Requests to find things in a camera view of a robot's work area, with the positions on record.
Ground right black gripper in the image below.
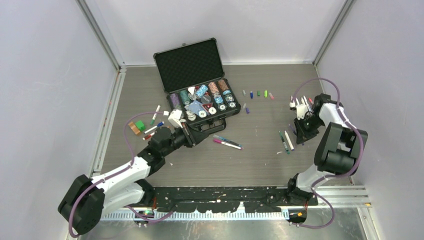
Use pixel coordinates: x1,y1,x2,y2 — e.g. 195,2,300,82
294,114,325,145

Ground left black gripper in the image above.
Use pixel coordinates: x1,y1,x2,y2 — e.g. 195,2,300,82
161,121,208,158

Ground dark purple marker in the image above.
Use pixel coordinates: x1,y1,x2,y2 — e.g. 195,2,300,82
288,124,297,136

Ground magenta cap white marker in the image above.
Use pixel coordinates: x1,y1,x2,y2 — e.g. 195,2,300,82
213,138,243,150

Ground light blue marker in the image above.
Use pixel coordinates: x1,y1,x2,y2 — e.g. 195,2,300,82
213,134,243,148

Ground purple cap white marker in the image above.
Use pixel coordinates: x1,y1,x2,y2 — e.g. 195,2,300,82
284,130,295,152

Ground dark green marker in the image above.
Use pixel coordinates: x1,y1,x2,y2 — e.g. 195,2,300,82
278,131,290,155

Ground lime green cap marker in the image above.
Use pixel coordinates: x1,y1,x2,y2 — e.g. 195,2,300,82
302,95,312,112

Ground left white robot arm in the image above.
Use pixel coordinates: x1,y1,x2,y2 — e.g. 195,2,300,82
57,124,209,238

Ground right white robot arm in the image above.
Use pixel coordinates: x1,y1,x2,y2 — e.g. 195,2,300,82
285,93,368,205

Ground blue tip white marker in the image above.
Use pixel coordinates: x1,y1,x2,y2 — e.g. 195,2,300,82
144,121,165,134

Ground green tip white marker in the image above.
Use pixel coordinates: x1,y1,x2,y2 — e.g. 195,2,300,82
150,105,161,126

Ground green toy block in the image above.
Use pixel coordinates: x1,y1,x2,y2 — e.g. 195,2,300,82
135,120,146,131

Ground black poker chip case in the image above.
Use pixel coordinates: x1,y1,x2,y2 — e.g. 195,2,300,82
153,37,242,135

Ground brown wooden block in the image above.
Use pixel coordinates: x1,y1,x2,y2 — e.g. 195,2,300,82
128,121,141,136

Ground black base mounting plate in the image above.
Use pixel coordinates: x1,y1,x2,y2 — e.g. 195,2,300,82
141,186,318,213

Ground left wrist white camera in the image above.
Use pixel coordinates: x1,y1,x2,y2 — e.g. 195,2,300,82
163,109,183,128

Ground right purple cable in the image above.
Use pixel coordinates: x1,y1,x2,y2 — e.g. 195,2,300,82
291,77,365,229

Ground purple cable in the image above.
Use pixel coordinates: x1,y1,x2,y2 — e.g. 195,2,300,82
291,77,365,229
68,111,176,239

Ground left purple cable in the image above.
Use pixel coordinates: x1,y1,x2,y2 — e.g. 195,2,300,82
68,111,176,239

